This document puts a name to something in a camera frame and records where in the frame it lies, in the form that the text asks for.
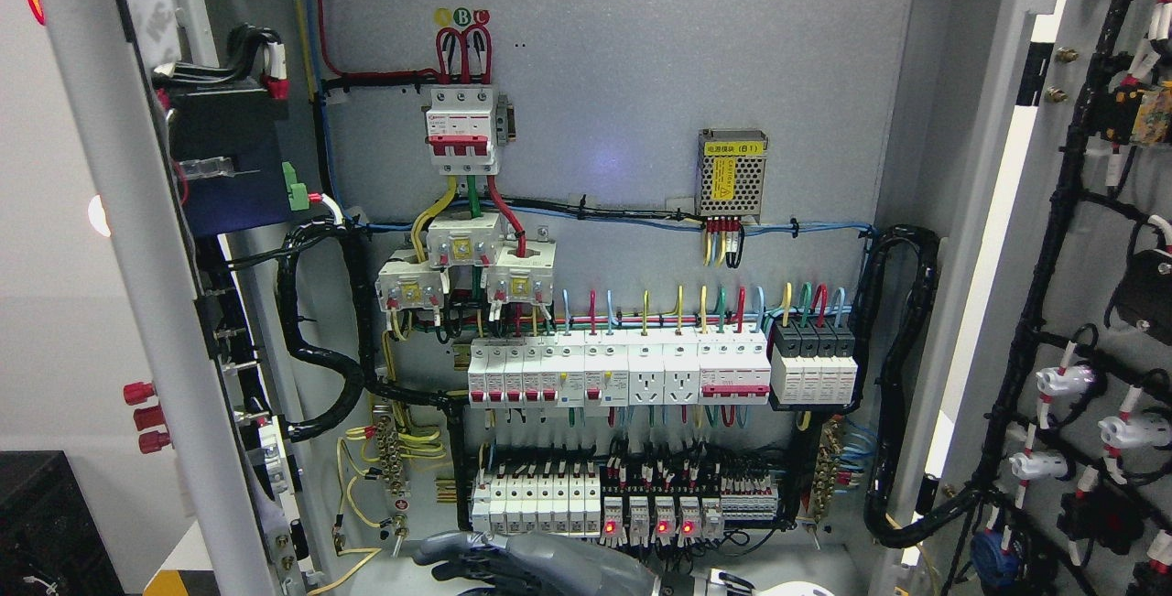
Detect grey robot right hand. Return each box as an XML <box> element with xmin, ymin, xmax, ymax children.
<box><xmin>413</xmin><ymin>532</ymin><xmax>661</xmax><ymax>595</ymax></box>

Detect grey cabinet door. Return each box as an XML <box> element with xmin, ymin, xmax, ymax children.
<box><xmin>43</xmin><ymin>0</ymin><xmax>306</xmax><ymax>595</ymax></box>
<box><xmin>865</xmin><ymin>0</ymin><xmax>1172</xmax><ymax>596</ymax></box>

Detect white lower breaker row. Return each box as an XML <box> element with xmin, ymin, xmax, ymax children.
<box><xmin>472</xmin><ymin>470</ymin><xmax>602</xmax><ymax>540</ymax></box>

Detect relay row with red leds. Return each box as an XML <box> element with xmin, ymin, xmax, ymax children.
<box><xmin>598</xmin><ymin>494</ymin><xmax>727</xmax><ymax>549</ymax></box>

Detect white socket breaker row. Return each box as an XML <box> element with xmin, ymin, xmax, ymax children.
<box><xmin>466</xmin><ymin>328</ymin><xmax>770</xmax><ymax>415</ymax></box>

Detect white current transformers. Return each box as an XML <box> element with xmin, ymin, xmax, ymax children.
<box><xmin>375</xmin><ymin>211</ymin><xmax>556</xmax><ymax>315</ymax></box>

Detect black white surge protector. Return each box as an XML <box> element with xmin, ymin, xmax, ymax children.
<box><xmin>769</xmin><ymin>322</ymin><xmax>859</xmax><ymax>415</ymax></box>

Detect red white main breaker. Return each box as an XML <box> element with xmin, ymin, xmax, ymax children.
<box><xmin>424</xmin><ymin>84</ymin><xmax>509</xmax><ymax>176</ymax></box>

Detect metal mesh power supply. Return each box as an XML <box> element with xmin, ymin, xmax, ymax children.
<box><xmin>695</xmin><ymin>128</ymin><xmax>766</xmax><ymax>218</ymax></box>

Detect black digital power meter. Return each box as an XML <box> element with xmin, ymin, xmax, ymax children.
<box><xmin>170</xmin><ymin>78</ymin><xmax>318</xmax><ymax>237</ymax></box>

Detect white glowing indicator light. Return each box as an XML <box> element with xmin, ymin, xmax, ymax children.
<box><xmin>87</xmin><ymin>194</ymin><xmax>113</xmax><ymax>238</ymax></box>

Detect black cable loom left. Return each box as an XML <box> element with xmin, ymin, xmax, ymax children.
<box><xmin>275</xmin><ymin>215</ymin><xmax>468</xmax><ymax>446</ymax></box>

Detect black cable loom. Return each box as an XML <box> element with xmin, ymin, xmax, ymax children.
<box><xmin>275</xmin><ymin>215</ymin><xmax>468</xmax><ymax>446</ymax></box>
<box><xmin>852</xmin><ymin>225</ymin><xmax>942</xmax><ymax>549</ymax></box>

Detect red terminal post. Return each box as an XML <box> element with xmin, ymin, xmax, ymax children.
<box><xmin>123</xmin><ymin>382</ymin><xmax>172</xmax><ymax>454</ymax></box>

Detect black cable loom right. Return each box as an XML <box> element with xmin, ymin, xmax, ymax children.
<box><xmin>852</xmin><ymin>225</ymin><xmax>942</xmax><ymax>549</ymax></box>

